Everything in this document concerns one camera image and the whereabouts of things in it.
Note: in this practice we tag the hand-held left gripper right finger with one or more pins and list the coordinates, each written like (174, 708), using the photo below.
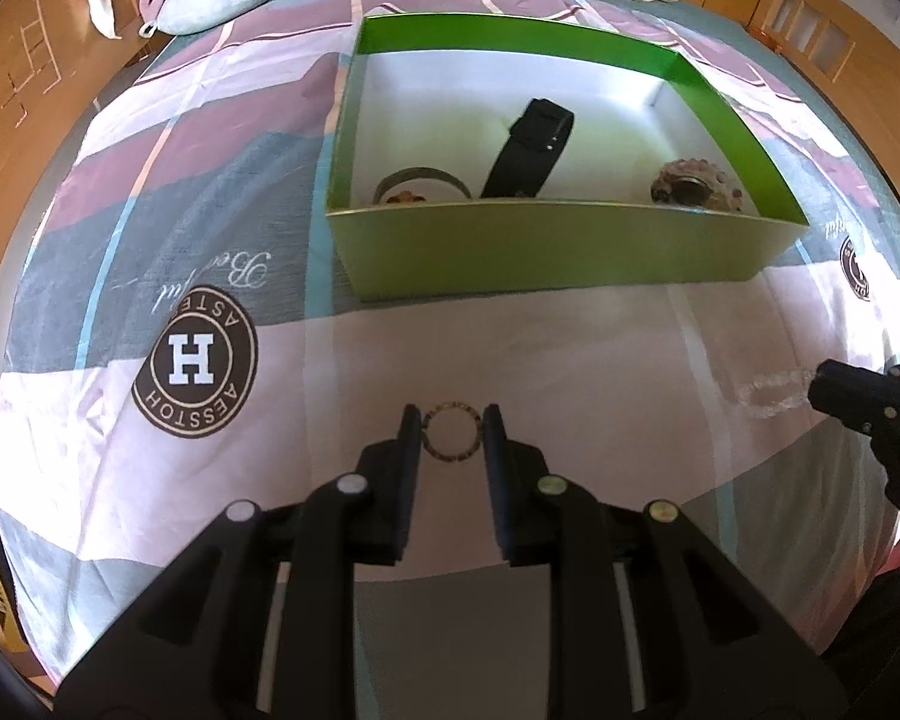
(493, 431)

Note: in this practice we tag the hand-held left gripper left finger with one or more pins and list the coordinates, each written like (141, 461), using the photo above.
(414, 431)

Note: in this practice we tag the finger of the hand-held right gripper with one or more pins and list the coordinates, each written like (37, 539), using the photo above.
(847, 390)

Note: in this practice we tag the green cardboard box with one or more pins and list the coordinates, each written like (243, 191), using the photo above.
(532, 255)

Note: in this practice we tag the thin metal bangle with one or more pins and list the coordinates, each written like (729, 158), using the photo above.
(420, 172)

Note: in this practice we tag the black wristwatch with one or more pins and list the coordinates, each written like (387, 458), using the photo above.
(525, 157)

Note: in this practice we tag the printed patchwork bedsheet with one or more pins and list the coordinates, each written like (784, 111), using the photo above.
(195, 255)

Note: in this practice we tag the grey blue pillow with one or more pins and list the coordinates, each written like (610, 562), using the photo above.
(210, 4)

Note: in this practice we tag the wooden wardrobe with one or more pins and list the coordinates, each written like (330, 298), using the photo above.
(15, 52)

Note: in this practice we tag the wooden bed frame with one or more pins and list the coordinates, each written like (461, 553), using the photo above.
(870, 67)

